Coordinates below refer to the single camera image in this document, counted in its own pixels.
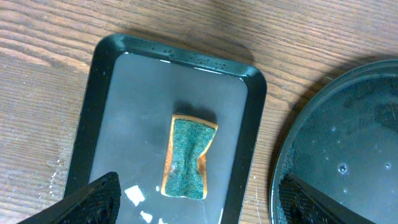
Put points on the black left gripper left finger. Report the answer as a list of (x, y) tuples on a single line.
[(95, 203)]

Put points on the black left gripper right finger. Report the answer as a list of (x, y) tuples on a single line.
[(303, 204)]

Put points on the orange green scrub sponge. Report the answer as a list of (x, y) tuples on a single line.
[(185, 163)]

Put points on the black round tray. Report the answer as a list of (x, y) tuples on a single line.
[(344, 144)]

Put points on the black rectangular tray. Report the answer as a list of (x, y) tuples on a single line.
[(134, 87)]

